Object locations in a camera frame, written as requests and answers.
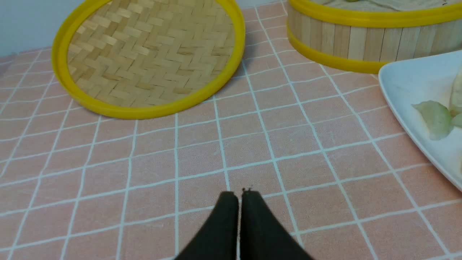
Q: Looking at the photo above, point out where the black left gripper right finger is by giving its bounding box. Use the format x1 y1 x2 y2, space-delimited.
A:
240 190 313 260

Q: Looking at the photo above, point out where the yellow rimmed bamboo steamer basket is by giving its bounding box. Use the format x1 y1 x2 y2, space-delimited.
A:
287 0 462 74

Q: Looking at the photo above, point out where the yellow rimmed bamboo steamer lid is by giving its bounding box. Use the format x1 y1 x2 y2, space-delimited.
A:
51 0 245 120

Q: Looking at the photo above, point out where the white rectangular plate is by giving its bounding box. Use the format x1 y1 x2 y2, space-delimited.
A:
378 51 462 190

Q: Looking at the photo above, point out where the pink checkered tablecloth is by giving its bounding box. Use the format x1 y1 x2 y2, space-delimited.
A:
0 0 461 260

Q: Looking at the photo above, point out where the white dumpling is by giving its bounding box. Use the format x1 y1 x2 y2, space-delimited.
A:
449 67 462 117

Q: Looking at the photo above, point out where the green dumpling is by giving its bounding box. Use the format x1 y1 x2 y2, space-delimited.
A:
412 100 454 140

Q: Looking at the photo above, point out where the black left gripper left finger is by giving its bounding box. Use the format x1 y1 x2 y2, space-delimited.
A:
175 191 239 260

